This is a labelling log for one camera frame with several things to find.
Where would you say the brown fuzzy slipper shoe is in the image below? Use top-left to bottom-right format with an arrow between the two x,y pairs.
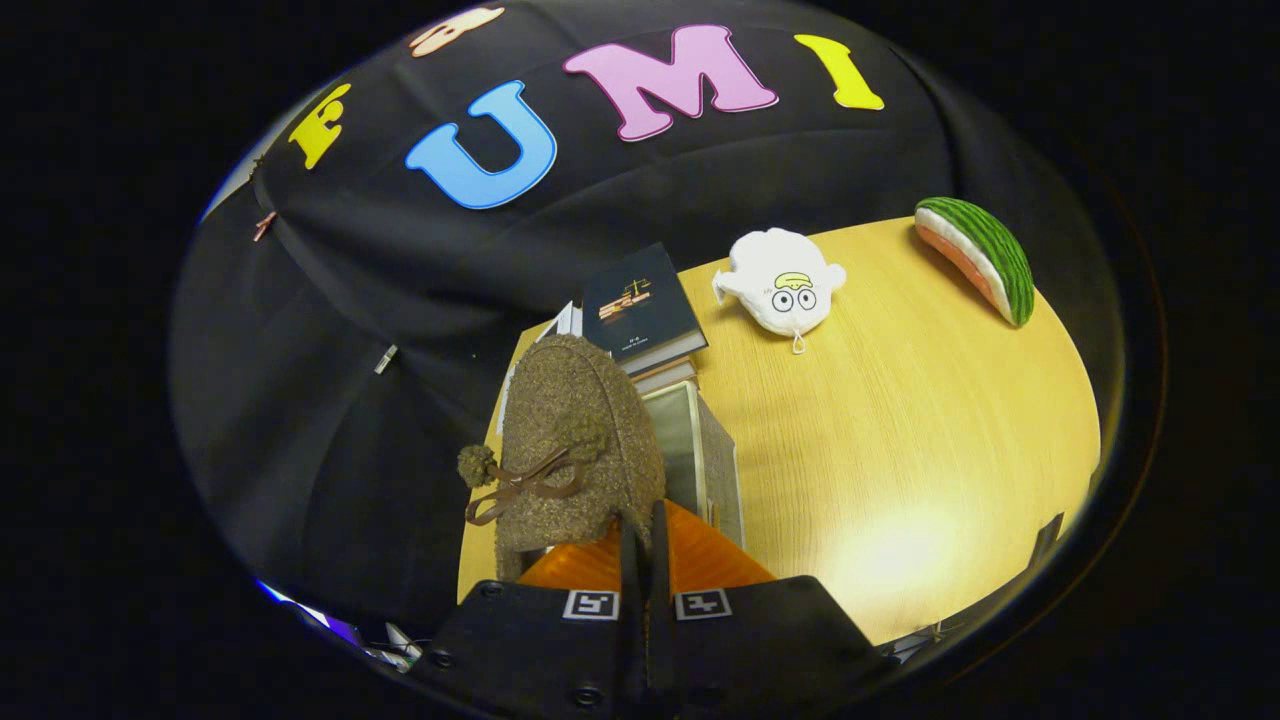
457,334 -> 669,583

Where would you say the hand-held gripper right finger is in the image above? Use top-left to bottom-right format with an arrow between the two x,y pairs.
648,500 -> 886,720

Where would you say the lit computer screen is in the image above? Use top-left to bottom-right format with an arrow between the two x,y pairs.
254,578 -> 367,648

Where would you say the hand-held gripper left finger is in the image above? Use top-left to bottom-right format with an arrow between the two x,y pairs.
410,518 -> 657,720

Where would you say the dark hardcover book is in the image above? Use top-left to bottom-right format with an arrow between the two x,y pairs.
581,242 -> 709,377

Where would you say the white plush toy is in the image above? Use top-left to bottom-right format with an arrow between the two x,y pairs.
711,227 -> 848,356

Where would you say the brown book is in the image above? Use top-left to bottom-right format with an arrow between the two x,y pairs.
630,358 -> 699,394

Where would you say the watermelon slice plush toy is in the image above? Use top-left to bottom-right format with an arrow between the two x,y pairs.
914,196 -> 1037,329

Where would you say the photo cover book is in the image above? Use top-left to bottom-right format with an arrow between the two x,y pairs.
543,300 -> 587,343

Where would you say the black backdrop cloth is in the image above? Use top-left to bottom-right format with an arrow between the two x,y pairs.
168,0 -> 1127,641

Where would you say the grey fabric storage box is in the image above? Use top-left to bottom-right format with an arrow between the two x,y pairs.
640,379 -> 747,548

